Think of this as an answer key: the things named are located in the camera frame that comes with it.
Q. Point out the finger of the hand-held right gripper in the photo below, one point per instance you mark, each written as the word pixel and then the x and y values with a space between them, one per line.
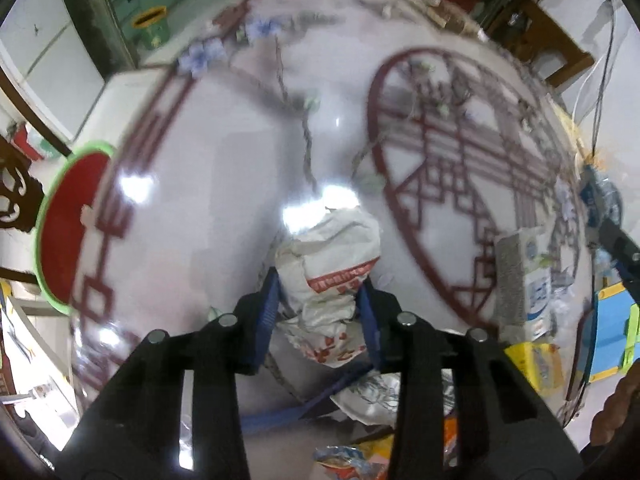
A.
pixel 620 250

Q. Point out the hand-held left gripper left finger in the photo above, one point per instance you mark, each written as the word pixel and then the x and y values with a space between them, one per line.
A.
pixel 262 320

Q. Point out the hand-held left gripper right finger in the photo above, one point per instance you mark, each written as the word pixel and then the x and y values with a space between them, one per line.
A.
pixel 372 325

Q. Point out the white bag red print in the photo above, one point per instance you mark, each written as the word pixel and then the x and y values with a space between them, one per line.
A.
pixel 330 260

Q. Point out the blue white small carton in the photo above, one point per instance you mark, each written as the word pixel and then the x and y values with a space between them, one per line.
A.
pixel 525 270

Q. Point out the yellow packet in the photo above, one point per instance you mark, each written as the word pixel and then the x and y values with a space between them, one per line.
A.
pixel 537 365

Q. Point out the red basin with green rim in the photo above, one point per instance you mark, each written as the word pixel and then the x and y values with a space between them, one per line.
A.
pixel 65 225

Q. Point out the white patterned plastic bag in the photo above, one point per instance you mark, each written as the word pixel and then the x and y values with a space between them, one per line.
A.
pixel 370 395

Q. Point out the blue green plastic toy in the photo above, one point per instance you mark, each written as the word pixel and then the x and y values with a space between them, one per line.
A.
pixel 610 335

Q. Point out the colourful snack wrapper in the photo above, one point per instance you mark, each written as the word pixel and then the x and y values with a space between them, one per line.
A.
pixel 350 462

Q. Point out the plain wooden chair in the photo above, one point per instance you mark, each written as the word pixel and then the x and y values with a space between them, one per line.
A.
pixel 550 45

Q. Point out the carved wooden chair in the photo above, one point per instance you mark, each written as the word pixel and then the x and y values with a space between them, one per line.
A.
pixel 15 185

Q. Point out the brown snack packet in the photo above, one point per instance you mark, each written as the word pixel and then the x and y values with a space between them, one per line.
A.
pixel 445 12

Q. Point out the green yellow waste bin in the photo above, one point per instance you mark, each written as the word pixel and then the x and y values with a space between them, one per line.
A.
pixel 150 27

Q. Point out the white refrigerator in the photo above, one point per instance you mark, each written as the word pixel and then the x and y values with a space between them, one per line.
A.
pixel 40 60

